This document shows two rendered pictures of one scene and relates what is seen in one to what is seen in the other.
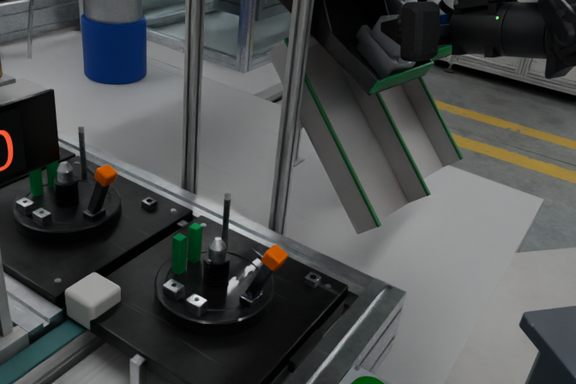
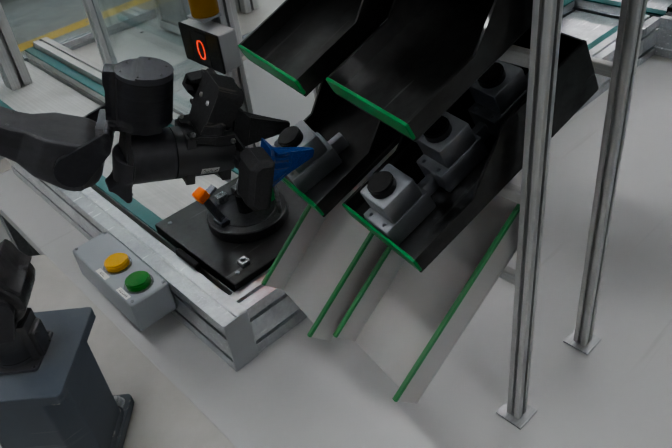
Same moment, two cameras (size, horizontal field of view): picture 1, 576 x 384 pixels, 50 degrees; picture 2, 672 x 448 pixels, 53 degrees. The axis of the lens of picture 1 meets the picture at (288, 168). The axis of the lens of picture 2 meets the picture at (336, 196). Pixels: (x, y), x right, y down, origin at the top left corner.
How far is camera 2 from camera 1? 131 cm
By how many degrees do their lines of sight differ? 89
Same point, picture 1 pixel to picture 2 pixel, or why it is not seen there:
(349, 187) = (292, 248)
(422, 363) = (214, 389)
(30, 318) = not seen: hidden behind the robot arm
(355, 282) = (249, 299)
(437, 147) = (424, 377)
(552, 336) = (64, 315)
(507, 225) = not seen: outside the picture
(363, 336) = (187, 290)
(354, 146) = (348, 249)
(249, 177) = not seen: hidden behind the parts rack
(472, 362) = (201, 431)
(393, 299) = (217, 315)
